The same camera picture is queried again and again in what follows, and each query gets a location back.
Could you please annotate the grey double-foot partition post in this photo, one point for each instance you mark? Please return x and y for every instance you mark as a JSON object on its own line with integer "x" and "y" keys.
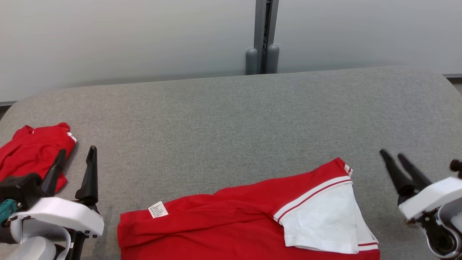
{"x": 262, "y": 36}

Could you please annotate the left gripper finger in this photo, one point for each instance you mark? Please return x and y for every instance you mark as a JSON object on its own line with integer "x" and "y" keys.
{"x": 90, "y": 184}
{"x": 53, "y": 177}

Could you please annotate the red Bulls basketball jersey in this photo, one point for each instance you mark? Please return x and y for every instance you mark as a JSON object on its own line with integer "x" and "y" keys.
{"x": 223, "y": 224}

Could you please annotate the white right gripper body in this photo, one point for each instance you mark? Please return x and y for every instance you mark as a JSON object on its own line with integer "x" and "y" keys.
{"x": 433, "y": 196}

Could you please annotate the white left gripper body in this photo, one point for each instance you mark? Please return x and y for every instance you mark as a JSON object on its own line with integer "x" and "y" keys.
{"x": 61, "y": 213}

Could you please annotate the teal left camera connector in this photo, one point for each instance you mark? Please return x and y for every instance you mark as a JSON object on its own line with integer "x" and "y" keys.
{"x": 6, "y": 211}

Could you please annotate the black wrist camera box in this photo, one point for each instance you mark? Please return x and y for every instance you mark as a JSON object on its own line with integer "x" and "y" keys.
{"x": 456, "y": 167}
{"x": 21, "y": 189}

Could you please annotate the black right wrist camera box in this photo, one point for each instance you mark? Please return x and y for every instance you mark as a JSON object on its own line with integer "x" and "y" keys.
{"x": 456, "y": 167}

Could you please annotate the red basketball shorts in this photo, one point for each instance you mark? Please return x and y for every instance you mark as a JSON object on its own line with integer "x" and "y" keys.
{"x": 29, "y": 155}

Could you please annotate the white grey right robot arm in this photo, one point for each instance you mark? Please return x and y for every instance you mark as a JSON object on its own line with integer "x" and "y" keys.
{"x": 442, "y": 238}

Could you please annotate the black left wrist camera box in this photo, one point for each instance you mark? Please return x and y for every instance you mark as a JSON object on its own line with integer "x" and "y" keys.
{"x": 21, "y": 189}

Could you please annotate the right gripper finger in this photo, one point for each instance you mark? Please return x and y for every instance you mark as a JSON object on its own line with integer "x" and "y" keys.
{"x": 417, "y": 175}
{"x": 400, "y": 180}

